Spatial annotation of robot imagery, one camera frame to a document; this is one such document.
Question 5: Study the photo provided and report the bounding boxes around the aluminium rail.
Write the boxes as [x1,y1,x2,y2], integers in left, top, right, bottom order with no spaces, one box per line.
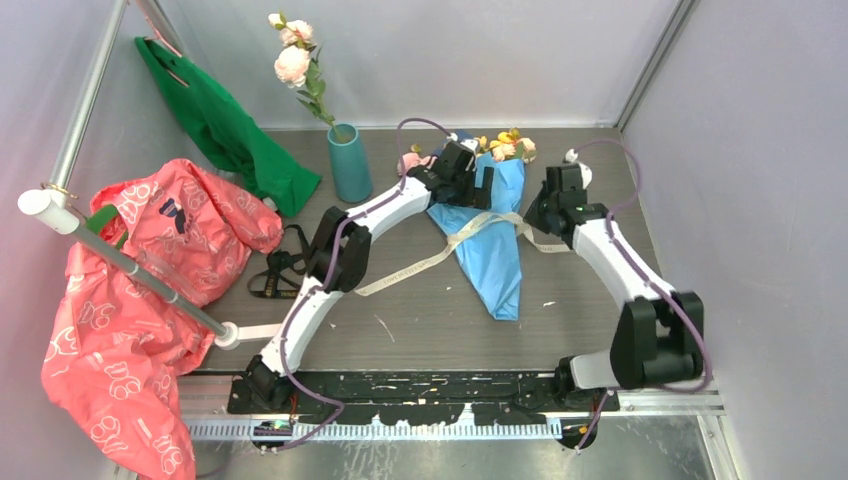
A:
[179,372,724,449]

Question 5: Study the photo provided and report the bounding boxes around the grey rod with white caps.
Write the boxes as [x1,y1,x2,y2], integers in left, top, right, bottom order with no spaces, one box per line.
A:
[17,189,279,350]

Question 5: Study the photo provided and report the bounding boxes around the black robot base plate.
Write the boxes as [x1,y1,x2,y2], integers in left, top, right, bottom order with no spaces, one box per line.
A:
[226,370,619,426]

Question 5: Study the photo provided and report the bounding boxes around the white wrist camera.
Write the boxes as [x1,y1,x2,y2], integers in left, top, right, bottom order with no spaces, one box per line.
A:
[447,131,480,152]
[564,149,593,190]

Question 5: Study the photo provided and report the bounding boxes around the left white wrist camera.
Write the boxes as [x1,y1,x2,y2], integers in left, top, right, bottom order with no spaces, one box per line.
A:
[447,131,480,152]

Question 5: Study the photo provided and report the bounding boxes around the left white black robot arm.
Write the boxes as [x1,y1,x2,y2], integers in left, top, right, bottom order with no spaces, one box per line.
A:
[243,138,494,413]

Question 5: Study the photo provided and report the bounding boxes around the silver metal frame pole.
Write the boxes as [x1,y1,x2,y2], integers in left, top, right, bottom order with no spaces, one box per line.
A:
[44,0,127,191]

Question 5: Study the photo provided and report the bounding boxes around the pink rose stem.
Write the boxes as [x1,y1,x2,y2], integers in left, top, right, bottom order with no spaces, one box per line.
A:
[267,11,351,143]

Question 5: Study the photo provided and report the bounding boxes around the teal ceramic vase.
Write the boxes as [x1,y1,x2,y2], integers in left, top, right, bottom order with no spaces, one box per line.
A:
[327,123,373,204]

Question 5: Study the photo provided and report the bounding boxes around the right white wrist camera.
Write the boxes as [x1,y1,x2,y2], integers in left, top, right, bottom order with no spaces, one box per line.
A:
[564,149,593,190]

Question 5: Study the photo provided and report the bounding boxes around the black strap with lettering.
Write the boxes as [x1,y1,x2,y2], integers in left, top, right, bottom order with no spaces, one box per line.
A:
[246,223,313,301]

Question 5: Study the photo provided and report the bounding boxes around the green cloth bag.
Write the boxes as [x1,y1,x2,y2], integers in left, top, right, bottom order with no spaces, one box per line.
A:
[134,37,322,217]

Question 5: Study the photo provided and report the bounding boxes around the pink printed raincoat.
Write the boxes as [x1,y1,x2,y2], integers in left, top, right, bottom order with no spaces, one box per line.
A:
[41,159,283,479]

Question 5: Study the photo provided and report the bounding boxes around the cream printed ribbon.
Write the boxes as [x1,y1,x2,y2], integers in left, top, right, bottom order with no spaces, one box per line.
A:
[355,212,571,297]

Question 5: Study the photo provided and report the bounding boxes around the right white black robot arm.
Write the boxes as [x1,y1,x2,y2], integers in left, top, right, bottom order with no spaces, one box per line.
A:
[524,162,707,411]

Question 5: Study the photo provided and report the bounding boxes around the blue paper bouquet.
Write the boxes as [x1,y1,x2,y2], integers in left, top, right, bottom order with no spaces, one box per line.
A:
[454,153,525,321]

